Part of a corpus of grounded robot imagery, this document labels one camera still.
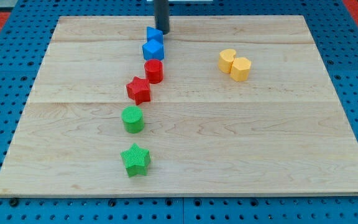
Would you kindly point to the yellow heart block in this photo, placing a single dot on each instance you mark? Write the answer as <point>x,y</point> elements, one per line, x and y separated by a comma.
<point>225,60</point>

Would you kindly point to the blue triangle block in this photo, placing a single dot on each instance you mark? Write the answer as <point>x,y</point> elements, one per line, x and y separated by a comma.
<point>154,34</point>

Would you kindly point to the red star block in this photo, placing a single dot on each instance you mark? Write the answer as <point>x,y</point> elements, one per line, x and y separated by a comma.
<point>139,90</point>

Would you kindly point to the green cylinder block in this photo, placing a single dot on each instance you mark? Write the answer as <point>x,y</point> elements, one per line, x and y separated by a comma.
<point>132,118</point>

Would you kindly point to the red cylinder block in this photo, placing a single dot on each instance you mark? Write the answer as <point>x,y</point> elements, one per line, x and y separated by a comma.
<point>153,71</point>

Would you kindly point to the green star block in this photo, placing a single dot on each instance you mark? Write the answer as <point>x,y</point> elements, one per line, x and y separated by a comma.
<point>136,160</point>

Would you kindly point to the light wooden board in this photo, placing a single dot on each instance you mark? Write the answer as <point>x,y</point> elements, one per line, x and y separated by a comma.
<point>280,133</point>

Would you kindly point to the blue cube block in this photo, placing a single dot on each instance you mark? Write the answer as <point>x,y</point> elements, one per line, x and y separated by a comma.
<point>153,50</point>

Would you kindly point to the yellow hexagon block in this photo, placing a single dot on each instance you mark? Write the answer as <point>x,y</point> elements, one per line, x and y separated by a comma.
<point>240,69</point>

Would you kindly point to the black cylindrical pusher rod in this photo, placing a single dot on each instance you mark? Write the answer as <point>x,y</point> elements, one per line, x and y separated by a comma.
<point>161,15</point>

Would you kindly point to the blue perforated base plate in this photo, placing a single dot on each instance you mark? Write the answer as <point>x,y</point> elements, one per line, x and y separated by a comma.
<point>23,43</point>

